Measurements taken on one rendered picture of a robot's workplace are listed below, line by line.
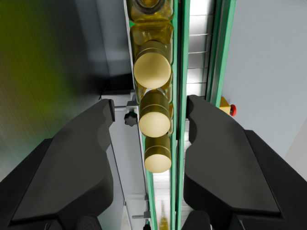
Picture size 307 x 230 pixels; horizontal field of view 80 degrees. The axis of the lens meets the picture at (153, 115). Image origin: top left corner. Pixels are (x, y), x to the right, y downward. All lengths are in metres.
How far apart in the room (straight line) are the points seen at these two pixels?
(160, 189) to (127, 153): 0.21
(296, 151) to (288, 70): 1.59
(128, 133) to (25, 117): 0.39
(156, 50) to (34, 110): 0.13
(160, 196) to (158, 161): 0.57
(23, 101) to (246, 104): 0.66
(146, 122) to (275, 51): 0.55
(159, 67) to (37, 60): 0.13
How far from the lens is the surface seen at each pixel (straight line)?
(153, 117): 0.19
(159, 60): 0.16
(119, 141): 0.59
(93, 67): 0.48
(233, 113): 0.65
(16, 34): 0.22
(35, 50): 0.23
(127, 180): 0.72
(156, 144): 0.23
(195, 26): 0.45
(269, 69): 0.70
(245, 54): 0.65
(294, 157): 2.32
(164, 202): 0.82
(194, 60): 0.47
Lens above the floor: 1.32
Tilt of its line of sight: 58 degrees down
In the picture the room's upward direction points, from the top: 179 degrees counter-clockwise
